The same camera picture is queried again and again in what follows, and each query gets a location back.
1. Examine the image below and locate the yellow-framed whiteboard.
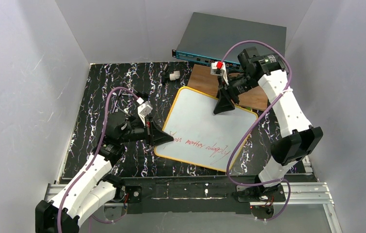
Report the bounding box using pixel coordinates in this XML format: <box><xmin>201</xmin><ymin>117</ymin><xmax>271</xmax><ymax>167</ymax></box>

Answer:
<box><xmin>154</xmin><ymin>87</ymin><xmax>258</xmax><ymax>172</ymax></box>

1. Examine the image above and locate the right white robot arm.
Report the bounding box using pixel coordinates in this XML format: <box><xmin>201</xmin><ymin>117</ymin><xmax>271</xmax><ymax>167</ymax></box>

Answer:
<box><xmin>210</xmin><ymin>47</ymin><xmax>323</xmax><ymax>189</ymax></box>

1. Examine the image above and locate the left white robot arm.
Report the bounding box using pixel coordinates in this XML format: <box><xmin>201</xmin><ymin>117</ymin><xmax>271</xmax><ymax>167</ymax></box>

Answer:
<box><xmin>35</xmin><ymin>113</ymin><xmax>174</xmax><ymax>233</ymax></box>

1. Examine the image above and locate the wooden board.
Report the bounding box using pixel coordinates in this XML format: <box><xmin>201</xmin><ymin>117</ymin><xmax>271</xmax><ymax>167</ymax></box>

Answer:
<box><xmin>187</xmin><ymin>65</ymin><xmax>269</xmax><ymax>111</ymax></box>

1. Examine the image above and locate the black and white marker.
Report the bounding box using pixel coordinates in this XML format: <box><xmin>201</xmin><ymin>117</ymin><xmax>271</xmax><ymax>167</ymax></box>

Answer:
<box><xmin>159</xmin><ymin>64</ymin><xmax>180</xmax><ymax>84</ymax></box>

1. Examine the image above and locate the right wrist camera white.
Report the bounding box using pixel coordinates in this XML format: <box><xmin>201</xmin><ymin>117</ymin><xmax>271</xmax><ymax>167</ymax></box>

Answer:
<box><xmin>210</xmin><ymin>61</ymin><xmax>229</xmax><ymax>85</ymax></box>

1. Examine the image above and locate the teal network switch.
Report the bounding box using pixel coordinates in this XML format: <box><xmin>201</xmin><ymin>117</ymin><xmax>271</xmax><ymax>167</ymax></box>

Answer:
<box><xmin>172</xmin><ymin>12</ymin><xmax>286</xmax><ymax>70</ymax></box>

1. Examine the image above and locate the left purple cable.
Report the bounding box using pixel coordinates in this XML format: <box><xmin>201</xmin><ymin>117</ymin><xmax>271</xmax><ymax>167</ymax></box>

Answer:
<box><xmin>57</xmin><ymin>86</ymin><xmax>145</xmax><ymax>233</ymax></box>

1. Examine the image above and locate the aluminium frame rail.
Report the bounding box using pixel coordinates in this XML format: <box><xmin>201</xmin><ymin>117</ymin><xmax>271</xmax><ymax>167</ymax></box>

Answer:
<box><xmin>36</xmin><ymin>182</ymin><xmax>335</xmax><ymax>233</ymax></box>

